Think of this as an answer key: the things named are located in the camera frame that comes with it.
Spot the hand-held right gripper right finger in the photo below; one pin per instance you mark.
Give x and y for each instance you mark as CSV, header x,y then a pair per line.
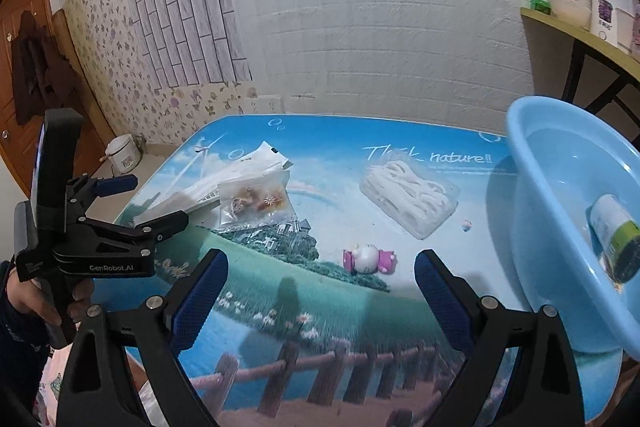
x,y
445,302

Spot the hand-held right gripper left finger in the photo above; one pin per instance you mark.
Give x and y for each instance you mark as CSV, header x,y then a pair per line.
x,y
197,302

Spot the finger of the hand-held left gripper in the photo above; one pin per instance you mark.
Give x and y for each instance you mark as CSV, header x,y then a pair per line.
x,y
150,227
115,184

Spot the light blue plastic basin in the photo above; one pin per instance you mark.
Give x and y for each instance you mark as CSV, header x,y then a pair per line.
x,y
550,207

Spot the green white cylindrical canister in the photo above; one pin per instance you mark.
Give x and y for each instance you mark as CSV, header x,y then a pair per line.
x,y
615,232

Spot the person's left hand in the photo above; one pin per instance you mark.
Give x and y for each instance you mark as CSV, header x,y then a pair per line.
x,y
27,297

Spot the white rice cooker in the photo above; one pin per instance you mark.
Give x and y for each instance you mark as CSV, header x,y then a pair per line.
x,y
124,154

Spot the long white wrapped packet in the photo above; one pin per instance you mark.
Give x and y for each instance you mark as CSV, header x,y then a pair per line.
x,y
200,192

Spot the small pink white toy figure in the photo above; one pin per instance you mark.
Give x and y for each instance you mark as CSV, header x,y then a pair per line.
x,y
367,259

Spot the clear bag of small trinkets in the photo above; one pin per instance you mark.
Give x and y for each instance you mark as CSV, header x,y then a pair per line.
x,y
255,202

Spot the clear case of floss picks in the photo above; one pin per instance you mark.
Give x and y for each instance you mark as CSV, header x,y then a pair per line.
x,y
410,199

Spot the dark hanging clothes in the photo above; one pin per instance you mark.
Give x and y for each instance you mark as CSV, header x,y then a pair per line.
x,y
35,72

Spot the brown wooden door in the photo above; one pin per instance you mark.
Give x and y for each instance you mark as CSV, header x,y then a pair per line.
x,y
7,32

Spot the pink printed cloth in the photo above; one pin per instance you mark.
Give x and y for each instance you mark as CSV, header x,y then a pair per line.
x,y
52,387

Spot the wooden side table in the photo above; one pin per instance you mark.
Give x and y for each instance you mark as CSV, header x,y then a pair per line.
x,y
550,23

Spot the small green item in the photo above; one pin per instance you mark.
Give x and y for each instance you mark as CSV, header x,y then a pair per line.
x,y
540,5

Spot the pink printed pack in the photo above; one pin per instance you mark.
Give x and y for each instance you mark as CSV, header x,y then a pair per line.
x,y
636,32

